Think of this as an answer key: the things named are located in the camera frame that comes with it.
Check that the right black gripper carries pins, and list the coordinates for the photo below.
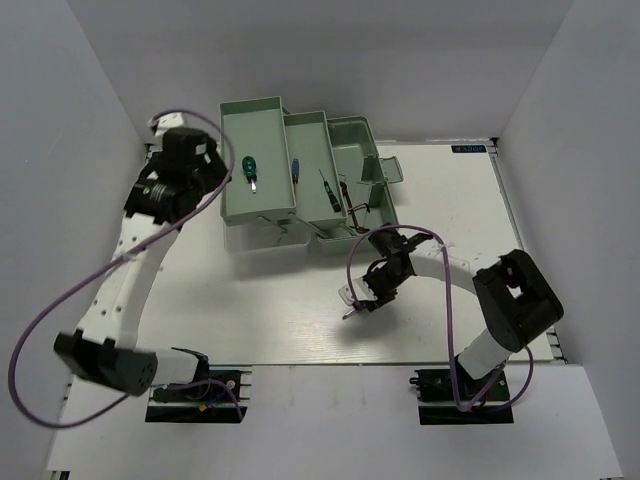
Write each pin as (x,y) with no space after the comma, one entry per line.
(382,299)

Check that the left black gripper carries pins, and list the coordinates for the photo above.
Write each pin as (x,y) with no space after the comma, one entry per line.
(217,172)

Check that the green stubby screwdriver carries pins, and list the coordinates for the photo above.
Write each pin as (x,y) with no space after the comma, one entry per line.
(249,167)
(352,312)

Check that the large hex key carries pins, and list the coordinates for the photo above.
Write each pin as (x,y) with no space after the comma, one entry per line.
(355,215)

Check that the angled hex key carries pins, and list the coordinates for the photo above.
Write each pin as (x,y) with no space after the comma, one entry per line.
(358,215)

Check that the dark green slim screwdriver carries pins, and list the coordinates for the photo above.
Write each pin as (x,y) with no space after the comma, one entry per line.
(334,202)

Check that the blue red precision screwdriver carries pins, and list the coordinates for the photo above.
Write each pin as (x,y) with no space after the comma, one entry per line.
(295,173)

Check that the long hex key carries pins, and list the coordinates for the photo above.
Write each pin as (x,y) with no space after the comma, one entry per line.
(345,192)

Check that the green plastic toolbox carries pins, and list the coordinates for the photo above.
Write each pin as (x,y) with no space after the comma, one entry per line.
(276,217)

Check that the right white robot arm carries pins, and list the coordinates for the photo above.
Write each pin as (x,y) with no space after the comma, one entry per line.
(516,301)

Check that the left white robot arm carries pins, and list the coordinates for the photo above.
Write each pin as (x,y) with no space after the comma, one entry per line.
(103,348)

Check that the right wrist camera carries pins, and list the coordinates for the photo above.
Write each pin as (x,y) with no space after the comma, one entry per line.
(356,291)

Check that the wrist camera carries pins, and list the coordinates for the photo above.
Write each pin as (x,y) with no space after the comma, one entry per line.
(356,291)
(160,124)

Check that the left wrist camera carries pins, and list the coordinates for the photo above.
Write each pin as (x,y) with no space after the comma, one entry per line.
(160,124)

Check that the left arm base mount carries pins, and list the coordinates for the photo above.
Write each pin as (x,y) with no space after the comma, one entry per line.
(223,400)

